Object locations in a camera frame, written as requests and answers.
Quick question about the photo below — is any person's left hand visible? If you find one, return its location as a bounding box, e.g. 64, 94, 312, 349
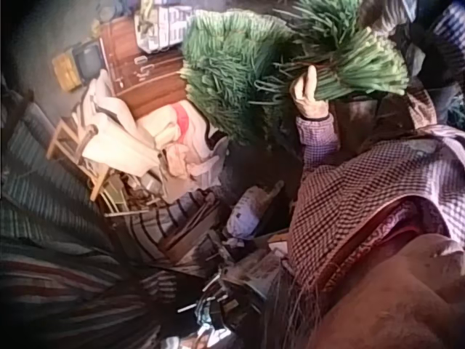
290, 65, 330, 121

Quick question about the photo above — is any green stick bundle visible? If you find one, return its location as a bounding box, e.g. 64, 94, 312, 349
254, 0, 411, 107

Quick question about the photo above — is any large green stick heap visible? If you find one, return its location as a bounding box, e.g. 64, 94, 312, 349
179, 9, 304, 143

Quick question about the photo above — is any pale blue plastic bag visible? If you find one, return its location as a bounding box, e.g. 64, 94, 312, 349
224, 180, 285, 249

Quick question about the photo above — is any blue striped cloth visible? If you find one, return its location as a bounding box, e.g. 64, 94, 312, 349
430, 2, 465, 68

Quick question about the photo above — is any white printed carton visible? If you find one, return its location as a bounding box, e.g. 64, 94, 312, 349
133, 0, 195, 52

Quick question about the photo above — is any brown wooden cabinet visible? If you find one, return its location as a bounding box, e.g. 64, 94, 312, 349
100, 16, 192, 119

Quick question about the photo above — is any heap of white cloth bags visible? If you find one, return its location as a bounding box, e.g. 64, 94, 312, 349
70, 68, 230, 196

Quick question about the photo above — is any white black striped cloth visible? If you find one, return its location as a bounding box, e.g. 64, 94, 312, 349
125, 188, 228, 265

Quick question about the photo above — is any heap of scrap clutter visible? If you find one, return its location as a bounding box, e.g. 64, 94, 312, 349
170, 246, 291, 349

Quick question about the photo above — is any small dark monitor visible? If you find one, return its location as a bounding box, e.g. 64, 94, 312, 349
71, 42, 104, 80

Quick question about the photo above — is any light wooden stool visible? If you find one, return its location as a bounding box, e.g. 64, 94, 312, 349
46, 116, 111, 201

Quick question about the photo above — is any dark striped cloth heap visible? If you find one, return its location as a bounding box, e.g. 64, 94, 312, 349
0, 90, 161, 349

